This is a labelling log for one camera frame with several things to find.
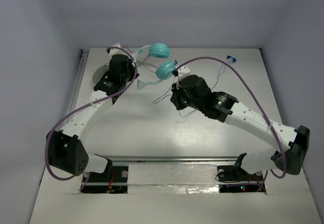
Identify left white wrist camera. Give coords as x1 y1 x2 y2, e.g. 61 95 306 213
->
106 43 127 58

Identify blue headphone cable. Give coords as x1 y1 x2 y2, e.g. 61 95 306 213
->
152 55 237 123

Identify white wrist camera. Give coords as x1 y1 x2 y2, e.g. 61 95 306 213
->
106 43 127 58
173 66 191 89

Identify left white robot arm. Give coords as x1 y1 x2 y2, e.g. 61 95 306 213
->
45 54 138 180

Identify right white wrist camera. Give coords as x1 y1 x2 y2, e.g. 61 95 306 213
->
173 66 191 89

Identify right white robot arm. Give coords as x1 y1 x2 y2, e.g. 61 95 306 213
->
171 74 310 180

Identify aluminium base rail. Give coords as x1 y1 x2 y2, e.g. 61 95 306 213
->
80 156 266 194

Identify teal over-ear headphones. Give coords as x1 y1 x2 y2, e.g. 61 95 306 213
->
132 43 177 90

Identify grey headphone cable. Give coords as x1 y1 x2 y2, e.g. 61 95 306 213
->
139 54 159 79

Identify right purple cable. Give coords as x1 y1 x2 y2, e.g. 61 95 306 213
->
174 56 288 192

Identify white over-ear headphones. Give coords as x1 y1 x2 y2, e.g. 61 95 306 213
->
92 64 109 85

